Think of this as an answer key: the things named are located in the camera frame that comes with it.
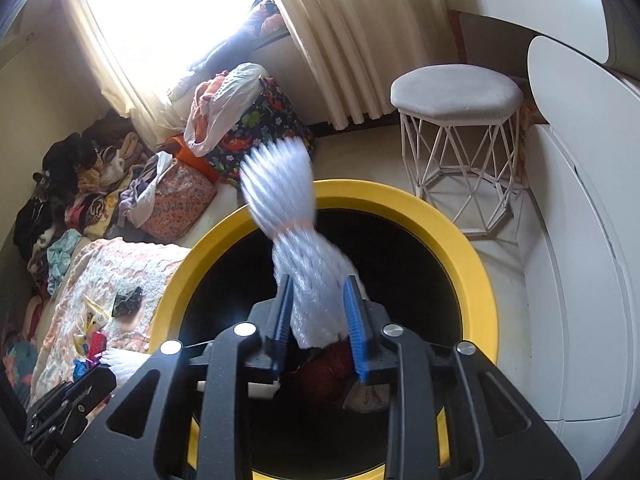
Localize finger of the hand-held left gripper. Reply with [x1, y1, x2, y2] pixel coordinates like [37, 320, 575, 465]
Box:
[72, 365, 119, 403]

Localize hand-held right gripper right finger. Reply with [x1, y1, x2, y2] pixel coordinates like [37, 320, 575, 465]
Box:
[344, 276, 583, 480]

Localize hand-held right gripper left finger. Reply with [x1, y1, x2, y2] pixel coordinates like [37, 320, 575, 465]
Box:
[55, 275, 294, 480]

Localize red plastic bag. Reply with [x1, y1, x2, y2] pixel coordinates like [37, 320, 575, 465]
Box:
[295, 340, 357, 402]

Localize yellow snack wrapper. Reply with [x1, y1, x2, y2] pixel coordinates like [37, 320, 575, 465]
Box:
[81, 294, 111, 329]

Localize white plastic bag orange print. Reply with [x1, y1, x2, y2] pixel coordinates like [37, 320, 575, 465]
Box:
[342, 379, 392, 414]

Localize black wrapper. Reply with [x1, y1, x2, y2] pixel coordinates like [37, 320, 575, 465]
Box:
[112, 287, 144, 317]

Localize yellow rimmed black trash bin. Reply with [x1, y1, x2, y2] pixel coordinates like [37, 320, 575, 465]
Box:
[150, 179, 499, 480]

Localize white foam wrap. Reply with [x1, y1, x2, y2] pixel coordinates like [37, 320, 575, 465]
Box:
[239, 137, 372, 352]

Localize blue patterned cloth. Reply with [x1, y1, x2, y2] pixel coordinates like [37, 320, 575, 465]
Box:
[0, 340, 39, 397]

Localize peach and white quilted blanket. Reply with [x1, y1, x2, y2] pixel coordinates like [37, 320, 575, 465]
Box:
[30, 237, 193, 407]

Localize light blue garment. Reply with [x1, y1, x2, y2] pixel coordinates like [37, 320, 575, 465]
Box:
[47, 230, 84, 282]

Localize orange patterned pillow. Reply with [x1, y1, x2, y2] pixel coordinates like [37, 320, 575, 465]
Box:
[144, 165, 219, 242]

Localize lavender and white garment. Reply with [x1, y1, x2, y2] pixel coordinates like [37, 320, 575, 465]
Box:
[120, 152, 174, 229]

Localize dinosaur print laundry basket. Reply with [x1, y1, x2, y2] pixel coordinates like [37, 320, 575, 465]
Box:
[205, 77, 317, 182]

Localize pile of dark clothes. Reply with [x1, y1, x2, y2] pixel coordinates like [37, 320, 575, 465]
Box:
[12, 110, 161, 281]

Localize orange clothes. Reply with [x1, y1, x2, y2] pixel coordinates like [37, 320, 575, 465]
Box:
[192, 77, 237, 132]

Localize large white plastic bag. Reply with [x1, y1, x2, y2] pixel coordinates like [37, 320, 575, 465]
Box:
[184, 62, 267, 157]

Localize cream curtain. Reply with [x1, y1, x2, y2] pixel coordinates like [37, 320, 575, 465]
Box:
[60, 0, 202, 147]
[260, 0, 447, 132]

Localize black framed window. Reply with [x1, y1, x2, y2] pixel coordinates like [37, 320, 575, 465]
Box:
[85, 0, 262, 77]

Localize white desk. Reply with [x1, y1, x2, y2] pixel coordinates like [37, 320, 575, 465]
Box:
[440, 0, 627, 69]

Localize white wire frame stool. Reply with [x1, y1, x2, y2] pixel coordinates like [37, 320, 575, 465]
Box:
[390, 64, 527, 237]

